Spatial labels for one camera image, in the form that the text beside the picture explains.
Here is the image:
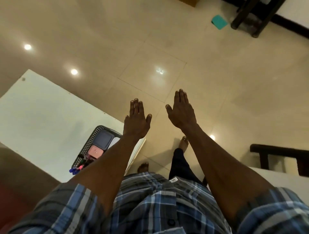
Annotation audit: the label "person's left hand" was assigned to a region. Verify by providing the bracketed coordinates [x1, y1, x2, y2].
[123, 98, 153, 140]

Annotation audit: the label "person's right hand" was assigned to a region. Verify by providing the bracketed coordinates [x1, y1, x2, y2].
[165, 89, 197, 131]

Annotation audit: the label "white lid teal container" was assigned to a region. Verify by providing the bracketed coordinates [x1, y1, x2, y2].
[107, 137, 121, 150]

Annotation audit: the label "grey lid square container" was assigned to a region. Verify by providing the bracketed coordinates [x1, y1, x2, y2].
[93, 129, 115, 150]

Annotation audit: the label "grey perforated plastic basket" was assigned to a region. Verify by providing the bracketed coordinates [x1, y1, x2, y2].
[71, 125, 122, 175]

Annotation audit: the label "small salmon pink container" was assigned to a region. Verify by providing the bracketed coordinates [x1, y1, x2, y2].
[88, 145, 105, 159]

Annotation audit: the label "person's left forearm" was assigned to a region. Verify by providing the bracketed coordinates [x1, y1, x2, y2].
[69, 134, 142, 215]

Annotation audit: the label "person's right forearm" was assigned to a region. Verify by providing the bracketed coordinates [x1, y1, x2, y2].
[182, 124, 276, 225]

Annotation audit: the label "person's right foot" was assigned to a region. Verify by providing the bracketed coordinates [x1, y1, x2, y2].
[178, 136, 190, 154]

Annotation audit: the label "person's right leg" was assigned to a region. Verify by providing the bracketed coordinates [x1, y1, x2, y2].
[168, 148, 203, 186]

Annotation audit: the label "blue plaid shirt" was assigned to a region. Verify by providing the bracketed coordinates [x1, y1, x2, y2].
[7, 171, 309, 234]

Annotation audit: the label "teal square object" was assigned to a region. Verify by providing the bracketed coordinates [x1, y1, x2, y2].
[211, 14, 229, 31]

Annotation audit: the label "white table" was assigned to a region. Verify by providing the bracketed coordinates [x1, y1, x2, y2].
[0, 69, 146, 183]

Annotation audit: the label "dark wooden furniture legs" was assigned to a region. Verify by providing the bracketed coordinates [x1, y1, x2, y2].
[230, 0, 286, 39]

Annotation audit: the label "white furniture surface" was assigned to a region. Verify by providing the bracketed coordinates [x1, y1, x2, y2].
[248, 166, 309, 194]

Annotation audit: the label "black skirting board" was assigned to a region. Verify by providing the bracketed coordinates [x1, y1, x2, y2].
[270, 13, 309, 40]

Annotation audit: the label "red fabric sofa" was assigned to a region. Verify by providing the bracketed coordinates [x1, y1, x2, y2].
[0, 185, 34, 234]

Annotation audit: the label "dark wooden furniture frame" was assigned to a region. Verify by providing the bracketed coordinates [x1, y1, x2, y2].
[250, 144, 309, 178]

